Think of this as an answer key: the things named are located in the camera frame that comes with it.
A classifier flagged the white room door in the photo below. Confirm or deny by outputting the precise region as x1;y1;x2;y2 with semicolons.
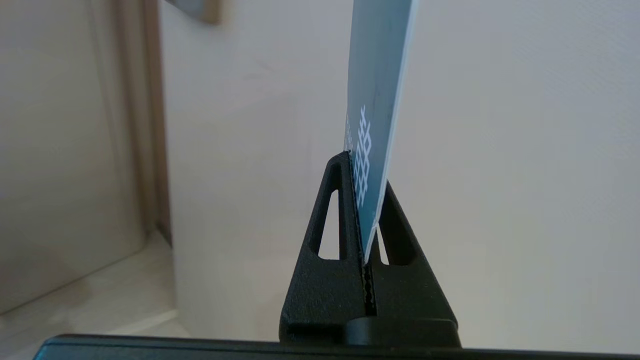
159;0;640;354

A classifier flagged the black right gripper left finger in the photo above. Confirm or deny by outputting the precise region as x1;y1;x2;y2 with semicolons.
279;151;374;346

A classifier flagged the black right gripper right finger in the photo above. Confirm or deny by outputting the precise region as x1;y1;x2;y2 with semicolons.
345;181;462;348

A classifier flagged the white and blue door hanger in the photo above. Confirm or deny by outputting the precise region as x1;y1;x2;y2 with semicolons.
344;0;420;264

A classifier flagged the brown door lock plate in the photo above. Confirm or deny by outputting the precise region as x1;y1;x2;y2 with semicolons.
165;0;223;26

